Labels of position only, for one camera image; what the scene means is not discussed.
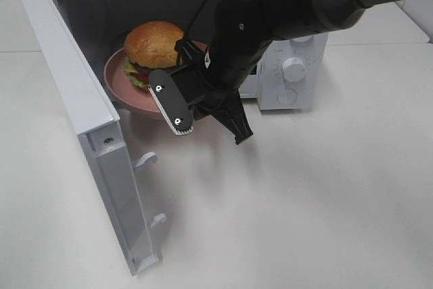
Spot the white microwave door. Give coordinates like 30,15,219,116
22,0,165,275

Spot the white timer knob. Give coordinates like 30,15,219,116
281,58,306,83

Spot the round door release button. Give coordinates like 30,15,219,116
277,89,298,106

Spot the burger with sesame-free bun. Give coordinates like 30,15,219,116
124,21,184,92

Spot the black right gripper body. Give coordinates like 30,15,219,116
192,80,242,121

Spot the pink round plate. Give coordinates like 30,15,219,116
103,41,212,121

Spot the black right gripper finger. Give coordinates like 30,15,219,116
212,95,253,145

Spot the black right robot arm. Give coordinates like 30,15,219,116
193,0,400,143

